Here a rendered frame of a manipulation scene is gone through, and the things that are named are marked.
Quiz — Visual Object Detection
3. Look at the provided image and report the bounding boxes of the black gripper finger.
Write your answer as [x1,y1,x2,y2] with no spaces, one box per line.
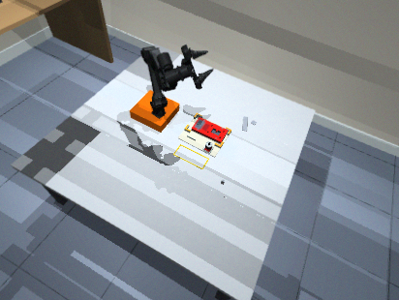
[189,48,208,59]
[198,69,214,84]

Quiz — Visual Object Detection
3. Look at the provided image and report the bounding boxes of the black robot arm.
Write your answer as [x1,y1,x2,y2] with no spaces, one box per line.
[140,46,179,119]

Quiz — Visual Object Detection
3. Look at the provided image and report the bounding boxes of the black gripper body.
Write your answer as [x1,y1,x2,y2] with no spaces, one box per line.
[175,45,202,90]

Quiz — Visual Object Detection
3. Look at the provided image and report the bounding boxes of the black tyre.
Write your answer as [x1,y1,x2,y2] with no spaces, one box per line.
[205,141,213,149]

